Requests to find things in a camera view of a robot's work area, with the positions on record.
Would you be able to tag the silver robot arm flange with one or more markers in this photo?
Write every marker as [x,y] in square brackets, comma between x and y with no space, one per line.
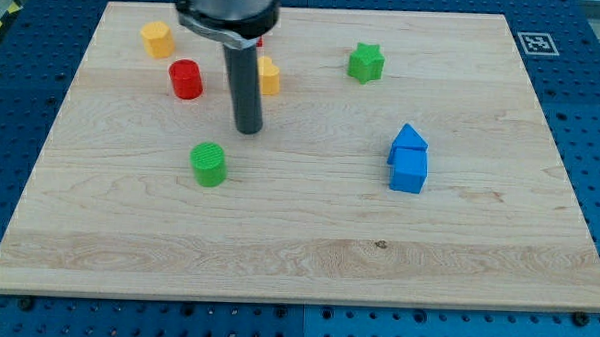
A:
[237,24]

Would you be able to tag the green star block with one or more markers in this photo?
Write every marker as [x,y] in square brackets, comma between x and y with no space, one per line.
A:
[366,63]

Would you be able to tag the green cylinder block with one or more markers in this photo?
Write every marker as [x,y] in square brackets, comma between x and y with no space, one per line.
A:
[207,160]

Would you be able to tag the yellow heart block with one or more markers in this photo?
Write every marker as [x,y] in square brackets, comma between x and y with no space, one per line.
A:
[269,76]

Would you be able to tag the wooden board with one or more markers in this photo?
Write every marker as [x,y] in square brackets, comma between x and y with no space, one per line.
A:
[306,215]

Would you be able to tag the blue cube block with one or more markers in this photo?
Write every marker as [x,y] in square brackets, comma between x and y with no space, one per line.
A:
[408,170]

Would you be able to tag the blue triangle block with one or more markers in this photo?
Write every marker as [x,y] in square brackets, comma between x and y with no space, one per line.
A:
[407,138]

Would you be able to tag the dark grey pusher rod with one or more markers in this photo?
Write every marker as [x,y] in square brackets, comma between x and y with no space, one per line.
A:
[242,74]

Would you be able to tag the red cylinder block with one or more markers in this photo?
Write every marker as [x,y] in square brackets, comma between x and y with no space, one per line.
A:
[186,79]

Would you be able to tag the yellow hexagon block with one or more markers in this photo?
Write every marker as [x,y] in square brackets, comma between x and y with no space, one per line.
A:
[157,39]

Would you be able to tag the white fiducial marker tag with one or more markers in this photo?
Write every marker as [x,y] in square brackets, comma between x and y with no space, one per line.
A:
[537,44]

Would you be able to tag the black yellow hazard tape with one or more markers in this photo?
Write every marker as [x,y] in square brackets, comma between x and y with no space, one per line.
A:
[9,16]

